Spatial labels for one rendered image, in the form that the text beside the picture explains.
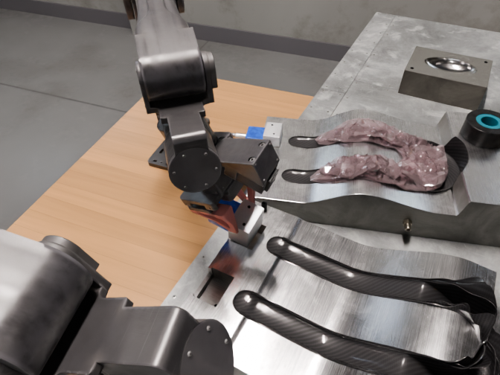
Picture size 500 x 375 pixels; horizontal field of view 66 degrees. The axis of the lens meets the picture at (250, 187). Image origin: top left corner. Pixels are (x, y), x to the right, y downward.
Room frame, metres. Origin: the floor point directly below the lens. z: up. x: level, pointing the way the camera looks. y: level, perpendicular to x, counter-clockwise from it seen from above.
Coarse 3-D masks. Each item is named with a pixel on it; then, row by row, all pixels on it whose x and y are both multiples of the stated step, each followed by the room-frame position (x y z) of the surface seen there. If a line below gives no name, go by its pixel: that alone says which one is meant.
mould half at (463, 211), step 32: (288, 128) 0.70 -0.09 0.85; (320, 128) 0.69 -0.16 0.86; (416, 128) 0.66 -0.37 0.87; (448, 128) 0.62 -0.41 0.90; (288, 160) 0.59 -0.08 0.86; (320, 160) 0.58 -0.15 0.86; (480, 160) 0.51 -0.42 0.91; (256, 192) 0.51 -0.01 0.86; (288, 192) 0.50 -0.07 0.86; (320, 192) 0.49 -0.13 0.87; (352, 192) 0.46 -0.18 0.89; (384, 192) 0.46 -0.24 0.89; (416, 192) 0.47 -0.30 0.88; (448, 192) 0.47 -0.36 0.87; (480, 192) 0.43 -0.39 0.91; (352, 224) 0.45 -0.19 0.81; (384, 224) 0.44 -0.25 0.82; (416, 224) 0.43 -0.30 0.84; (448, 224) 0.42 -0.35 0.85; (480, 224) 0.41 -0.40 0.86
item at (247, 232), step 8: (224, 200) 0.41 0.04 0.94; (232, 200) 0.41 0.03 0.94; (248, 200) 0.40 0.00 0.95; (232, 208) 0.40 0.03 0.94; (240, 208) 0.39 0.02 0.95; (248, 208) 0.39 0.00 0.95; (256, 208) 0.39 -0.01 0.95; (240, 216) 0.37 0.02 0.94; (248, 216) 0.37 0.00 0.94; (256, 216) 0.37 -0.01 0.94; (216, 224) 0.38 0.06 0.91; (240, 224) 0.36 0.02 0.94; (248, 224) 0.36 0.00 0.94; (256, 224) 0.37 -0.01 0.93; (240, 232) 0.35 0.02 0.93; (248, 232) 0.35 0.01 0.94; (256, 232) 0.38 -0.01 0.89; (240, 240) 0.36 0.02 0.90; (248, 240) 0.35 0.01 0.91
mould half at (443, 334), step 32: (288, 224) 0.40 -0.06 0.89; (224, 256) 0.34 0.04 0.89; (256, 256) 0.34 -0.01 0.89; (352, 256) 0.33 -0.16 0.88; (384, 256) 0.33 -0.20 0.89; (416, 256) 0.31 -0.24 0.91; (448, 256) 0.30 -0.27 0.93; (256, 288) 0.28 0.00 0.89; (288, 288) 0.28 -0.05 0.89; (320, 288) 0.28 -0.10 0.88; (224, 320) 0.23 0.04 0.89; (320, 320) 0.23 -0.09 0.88; (352, 320) 0.23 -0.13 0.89; (384, 320) 0.22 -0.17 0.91; (416, 320) 0.21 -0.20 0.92; (448, 320) 0.20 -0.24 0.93; (256, 352) 0.19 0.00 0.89; (288, 352) 0.19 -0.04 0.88; (416, 352) 0.17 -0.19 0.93; (448, 352) 0.16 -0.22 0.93
